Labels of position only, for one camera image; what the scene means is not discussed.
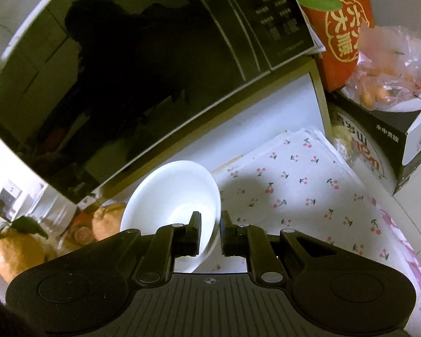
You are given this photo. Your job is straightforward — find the white deep bowl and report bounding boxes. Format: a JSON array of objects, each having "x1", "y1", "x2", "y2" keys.
[{"x1": 120, "y1": 161, "x2": 221, "y2": 273}]

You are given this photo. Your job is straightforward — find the orange citrus on cloth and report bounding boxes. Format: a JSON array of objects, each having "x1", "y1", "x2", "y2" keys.
[{"x1": 92, "y1": 203, "x2": 126, "y2": 241}]

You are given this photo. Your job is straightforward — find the glass jar with tangerines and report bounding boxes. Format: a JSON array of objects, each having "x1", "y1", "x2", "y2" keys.
[{"x1": 37, "y1": 204, "x2": 96, "y2": 260}]

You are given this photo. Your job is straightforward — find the large citrus on jar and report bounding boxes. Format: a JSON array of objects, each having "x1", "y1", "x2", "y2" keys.
[{"x1": 0, "y1": 216, "x2": 48, "y2": 284}]

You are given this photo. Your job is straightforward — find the black white carton box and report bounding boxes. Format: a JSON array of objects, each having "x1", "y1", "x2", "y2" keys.
[{"x1": 326, "y1": 90, "x2": 421, "y2": 195}]

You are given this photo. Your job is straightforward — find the black Midea microwave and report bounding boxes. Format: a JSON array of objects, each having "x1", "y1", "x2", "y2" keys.
[{"x1": 0, "y1": 0, "x2": 315, "y2": 203}]

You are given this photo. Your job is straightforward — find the plastic bag of fruit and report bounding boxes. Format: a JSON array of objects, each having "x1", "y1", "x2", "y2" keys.
[{"x1": 342, "y1": 24, "x2": 421, "y2": 112}]

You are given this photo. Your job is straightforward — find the red orange gift box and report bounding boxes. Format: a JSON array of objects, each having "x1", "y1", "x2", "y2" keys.
[{"x1": 298, "y1": 0, "x2": 374, "y2": 92}]

